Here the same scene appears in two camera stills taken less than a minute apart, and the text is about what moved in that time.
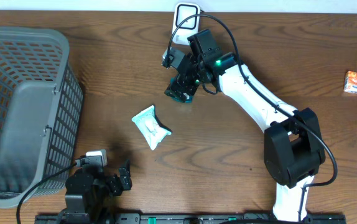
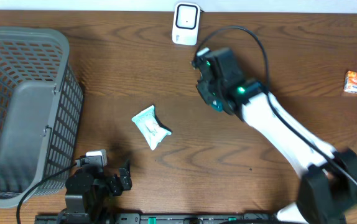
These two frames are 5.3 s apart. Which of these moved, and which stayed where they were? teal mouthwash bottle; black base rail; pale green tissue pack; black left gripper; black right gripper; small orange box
Moved: teal mouthwash bottle; black right gripper
Stayed: black left gripper; small orange box; black base rail; pale green tissue pack
